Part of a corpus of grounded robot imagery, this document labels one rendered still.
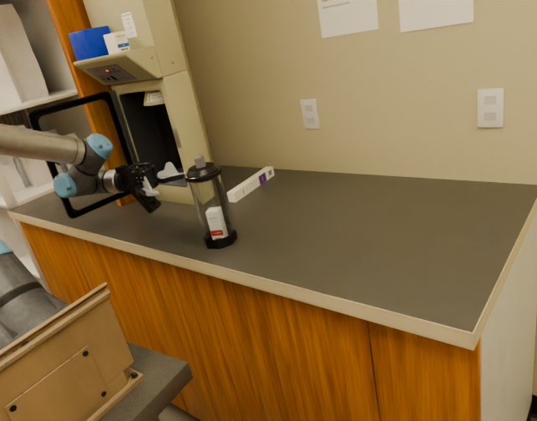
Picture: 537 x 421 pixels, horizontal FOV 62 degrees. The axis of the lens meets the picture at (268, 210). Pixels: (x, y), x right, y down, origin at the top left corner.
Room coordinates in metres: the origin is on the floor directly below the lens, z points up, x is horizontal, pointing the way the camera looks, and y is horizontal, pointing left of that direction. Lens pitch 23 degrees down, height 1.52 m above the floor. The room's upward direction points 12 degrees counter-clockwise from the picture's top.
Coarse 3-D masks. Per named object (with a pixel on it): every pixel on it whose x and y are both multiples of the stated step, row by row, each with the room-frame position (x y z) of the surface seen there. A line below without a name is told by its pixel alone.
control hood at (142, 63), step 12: (144, 48) 1.51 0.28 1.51; (84, 60) 1.62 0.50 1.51; (96, 60) 1.57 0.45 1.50; (108, 60) 1.54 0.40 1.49; (120, 60) 1.50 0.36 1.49; (132, 60) 1.47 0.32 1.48; (144, 60) 1.50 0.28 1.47; (156, 60) 1.54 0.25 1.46; (84, 72) 1.69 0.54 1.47; (132, 72) 1.55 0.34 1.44; (144, 72) 1.51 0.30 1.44; (156, 72) 1.53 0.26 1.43; (108, 84) 1.72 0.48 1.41
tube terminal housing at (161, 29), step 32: (96, 0) 1.70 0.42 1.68; (128, 0) 1.59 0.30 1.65; (160, 0) 1.59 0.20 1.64; (160, 32) 1.57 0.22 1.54; (160, 64) 1.54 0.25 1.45; (192, 96) 1.62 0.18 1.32; (128, 128) 1.74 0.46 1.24; (192, 128) 1.59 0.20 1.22; (192, 160) 1.56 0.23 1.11; (160, 192) 1.68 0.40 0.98
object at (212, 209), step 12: (204, 180) 1.15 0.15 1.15; (216, 180) 1.18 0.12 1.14; (192, 192) 1.18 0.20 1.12; (204, 192) 1.16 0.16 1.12; (216, 192) 1.17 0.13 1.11; (204, 204) 1.16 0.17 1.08; (216, 204) 1.17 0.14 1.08; (204, 216) 1.17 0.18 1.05; (216, 216) 1.16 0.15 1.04; (228, 216) 1.19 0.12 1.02; (204, 228) 1.18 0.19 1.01; (216, 228) 1.16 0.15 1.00; (228, 228) 1.18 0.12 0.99
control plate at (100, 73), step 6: (108, 66) 1.57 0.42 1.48; (114, 66) 1.55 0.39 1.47; (90, 72) 1.67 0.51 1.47; (96, 72) 1.65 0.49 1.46; (102, 72) 1.63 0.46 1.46; (108, 72) 1.62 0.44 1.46; (114, 72) 1.60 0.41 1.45; (120, 72) 1.58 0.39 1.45; (126, 72) 1.56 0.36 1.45; (102, 78) 1.68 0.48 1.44; (120, 78) 1.62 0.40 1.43; (126, 78) 1.60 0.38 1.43; (132, 78) 1.59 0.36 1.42
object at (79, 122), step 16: (64, 112) 1.61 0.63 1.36; (80, 112) 1.65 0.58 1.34; (96, 112) 1.69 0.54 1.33; (32, 128) 1.54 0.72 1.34; (48, 128) 1.57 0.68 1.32; (64, 128) 1.60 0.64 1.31; (80, 128) 1.64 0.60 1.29; (96, 128) 1.67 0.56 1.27; (112, 128) 1.71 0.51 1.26; (112, 144) 1.70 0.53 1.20; (112, 160) 1.69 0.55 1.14; (64, 208) 1.54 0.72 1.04; (80, 208) 1.57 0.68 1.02
